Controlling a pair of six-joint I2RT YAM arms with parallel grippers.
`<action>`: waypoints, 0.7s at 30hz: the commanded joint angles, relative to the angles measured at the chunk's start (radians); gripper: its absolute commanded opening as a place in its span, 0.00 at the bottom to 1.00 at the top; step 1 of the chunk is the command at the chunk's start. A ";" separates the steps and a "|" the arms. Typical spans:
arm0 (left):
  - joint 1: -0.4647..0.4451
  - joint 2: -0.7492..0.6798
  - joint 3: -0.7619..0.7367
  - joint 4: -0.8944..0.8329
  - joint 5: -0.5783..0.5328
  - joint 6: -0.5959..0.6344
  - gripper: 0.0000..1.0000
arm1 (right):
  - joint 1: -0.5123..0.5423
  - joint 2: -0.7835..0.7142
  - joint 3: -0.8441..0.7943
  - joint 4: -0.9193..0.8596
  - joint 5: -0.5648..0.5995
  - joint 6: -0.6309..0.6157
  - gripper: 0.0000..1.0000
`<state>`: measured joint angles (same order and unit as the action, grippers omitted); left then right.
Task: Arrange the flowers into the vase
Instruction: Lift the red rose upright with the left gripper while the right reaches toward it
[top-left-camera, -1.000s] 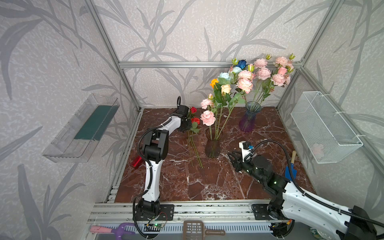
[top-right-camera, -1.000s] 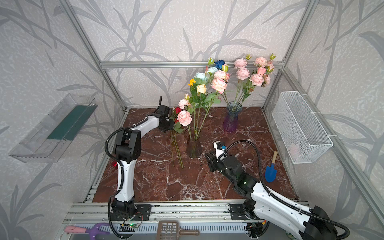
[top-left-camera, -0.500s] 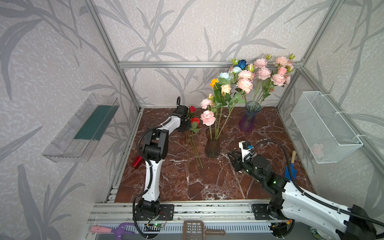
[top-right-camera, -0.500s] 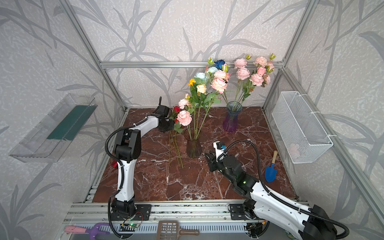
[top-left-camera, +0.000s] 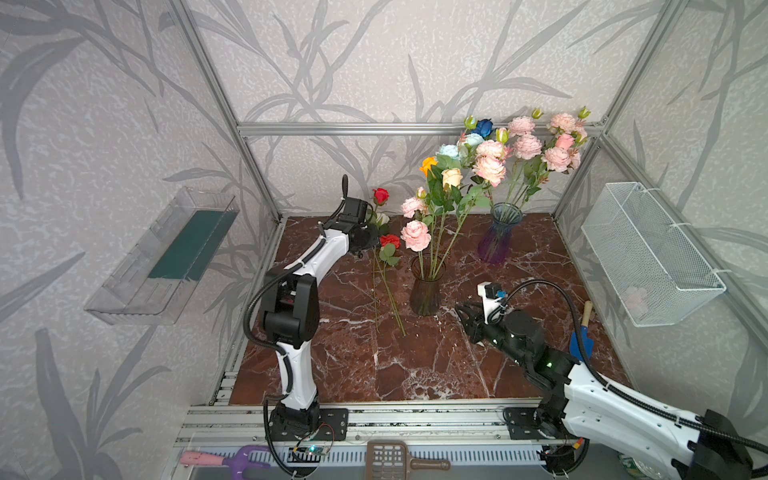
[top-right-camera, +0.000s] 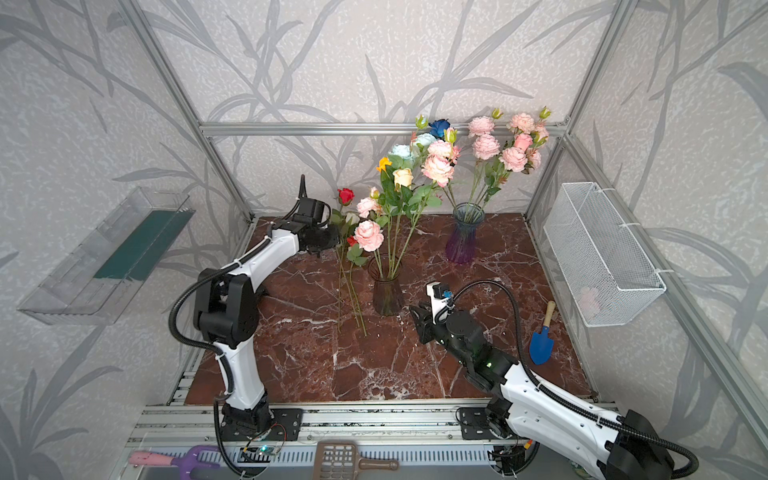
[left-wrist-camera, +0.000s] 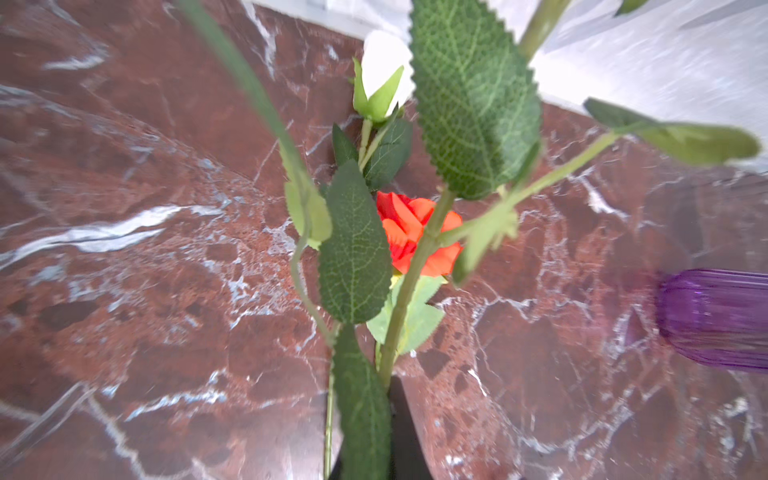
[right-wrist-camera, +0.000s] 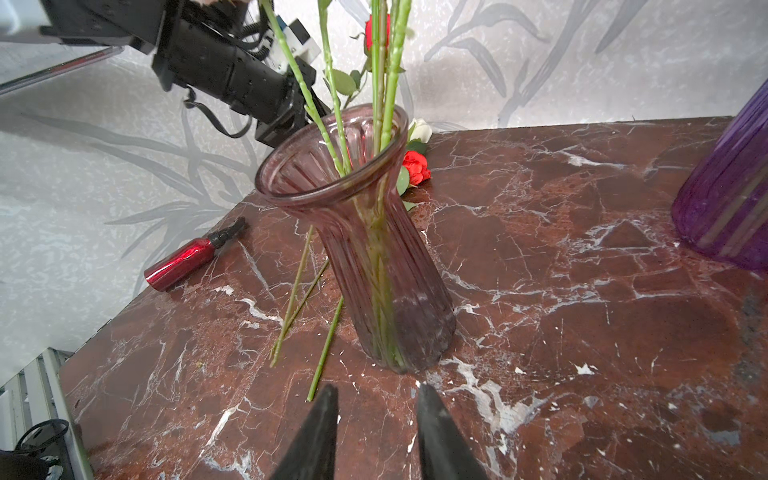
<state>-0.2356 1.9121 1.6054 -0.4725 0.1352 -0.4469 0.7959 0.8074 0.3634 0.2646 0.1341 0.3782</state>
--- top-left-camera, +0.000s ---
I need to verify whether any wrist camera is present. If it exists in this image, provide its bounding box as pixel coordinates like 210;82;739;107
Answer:
337;197;369;225
477;282;507;325

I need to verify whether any small red rose spray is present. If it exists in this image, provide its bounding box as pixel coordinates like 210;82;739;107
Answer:
373;234;407;336

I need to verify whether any orange rose stem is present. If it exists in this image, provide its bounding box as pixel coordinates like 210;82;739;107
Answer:
419;156;438;178

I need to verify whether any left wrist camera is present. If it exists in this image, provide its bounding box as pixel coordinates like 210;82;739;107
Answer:
337;197;369;225

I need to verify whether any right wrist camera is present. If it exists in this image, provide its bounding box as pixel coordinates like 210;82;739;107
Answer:
477;282;507;325

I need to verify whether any pink rose bud stem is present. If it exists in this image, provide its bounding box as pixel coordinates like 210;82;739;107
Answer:
555;133;575;151

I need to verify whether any purple glass vase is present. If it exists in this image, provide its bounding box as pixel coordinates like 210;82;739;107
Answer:
477;202;524;264

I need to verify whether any pale pink peony stem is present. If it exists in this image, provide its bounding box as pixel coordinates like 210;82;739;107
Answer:
507;108;543;208
521;146;581;205

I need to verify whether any single red rose stem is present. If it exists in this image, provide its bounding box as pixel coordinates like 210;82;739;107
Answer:
368;188;390;231

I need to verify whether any light pink rose stem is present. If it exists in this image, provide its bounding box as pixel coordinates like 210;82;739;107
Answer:
401;187;435;280

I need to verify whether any dark red glass vase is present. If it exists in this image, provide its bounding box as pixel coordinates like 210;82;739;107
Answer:
409;257;445;316

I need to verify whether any white wire basket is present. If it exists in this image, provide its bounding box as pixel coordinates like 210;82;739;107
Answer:
581;182;727;328

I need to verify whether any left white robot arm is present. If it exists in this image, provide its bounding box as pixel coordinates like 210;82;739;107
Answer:
242;175;378;438

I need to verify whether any blue scoop brush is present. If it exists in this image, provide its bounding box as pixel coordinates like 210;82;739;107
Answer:
569;300;594;361

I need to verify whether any pink-edged rose spray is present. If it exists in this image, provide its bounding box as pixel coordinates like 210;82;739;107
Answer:
439;136;507;271

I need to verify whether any white pink-edged rose stem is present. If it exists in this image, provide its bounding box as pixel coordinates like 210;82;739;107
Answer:
548;106;591;143

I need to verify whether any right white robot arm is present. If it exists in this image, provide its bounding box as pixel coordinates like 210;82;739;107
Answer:
455;282;767;479

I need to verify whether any peach rose bud stem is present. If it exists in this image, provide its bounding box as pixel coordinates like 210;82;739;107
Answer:
427;166;462;280

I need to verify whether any pale blue flower stem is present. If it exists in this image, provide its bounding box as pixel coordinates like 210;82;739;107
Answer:
436;116;486;170

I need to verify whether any clear plastic tray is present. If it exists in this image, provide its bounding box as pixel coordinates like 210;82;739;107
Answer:
84;187;240;326

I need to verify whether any blue rose stem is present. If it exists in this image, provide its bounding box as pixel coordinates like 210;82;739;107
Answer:
472;119;493;139

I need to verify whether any purple pink toy tool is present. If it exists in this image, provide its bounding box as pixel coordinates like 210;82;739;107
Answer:
179;445;271;480

